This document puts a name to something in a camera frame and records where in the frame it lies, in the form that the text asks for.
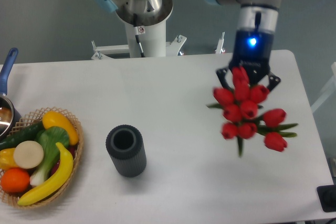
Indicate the orange plastic orange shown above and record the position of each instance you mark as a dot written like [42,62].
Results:
[15,180]

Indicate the yellow plastic bell pepper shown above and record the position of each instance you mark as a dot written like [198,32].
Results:
[7,159]

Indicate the blue handled saucepan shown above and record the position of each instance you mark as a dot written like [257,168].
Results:
[9,115]

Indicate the green plastic cucumber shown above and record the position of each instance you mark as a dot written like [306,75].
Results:
[26,134]

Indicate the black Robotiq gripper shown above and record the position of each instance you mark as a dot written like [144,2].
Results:
[251,51]

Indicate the woven wicker basket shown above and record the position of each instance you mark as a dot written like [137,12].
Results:
[29,119]

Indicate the beige round disc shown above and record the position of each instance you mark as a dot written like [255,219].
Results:
[28,154]

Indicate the red tulip bouquet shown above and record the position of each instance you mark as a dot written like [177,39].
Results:
[240,108]

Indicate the green plastic bok choy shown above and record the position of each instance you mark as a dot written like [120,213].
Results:
[48,139]

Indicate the red plastic fruit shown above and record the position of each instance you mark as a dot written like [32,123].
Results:
[72,150]

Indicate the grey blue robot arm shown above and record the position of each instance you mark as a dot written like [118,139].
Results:
[255,15]

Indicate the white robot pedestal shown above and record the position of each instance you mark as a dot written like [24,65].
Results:
[145,26]

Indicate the white frame at right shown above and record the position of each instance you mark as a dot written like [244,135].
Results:
[327,90]

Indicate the black device at edge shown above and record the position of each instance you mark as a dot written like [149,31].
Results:
[326,196]

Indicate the dark grey ribbed vase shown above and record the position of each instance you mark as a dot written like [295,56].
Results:
[125,147]

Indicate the yellow plastic banana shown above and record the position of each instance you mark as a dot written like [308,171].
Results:
[53,183]

